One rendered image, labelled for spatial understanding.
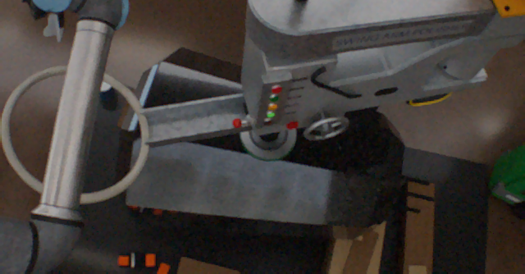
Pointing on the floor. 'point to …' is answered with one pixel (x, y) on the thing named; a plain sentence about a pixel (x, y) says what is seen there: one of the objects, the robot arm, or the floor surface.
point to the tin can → (107, 92)
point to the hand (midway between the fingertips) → (47, 22)
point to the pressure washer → (510, 180)
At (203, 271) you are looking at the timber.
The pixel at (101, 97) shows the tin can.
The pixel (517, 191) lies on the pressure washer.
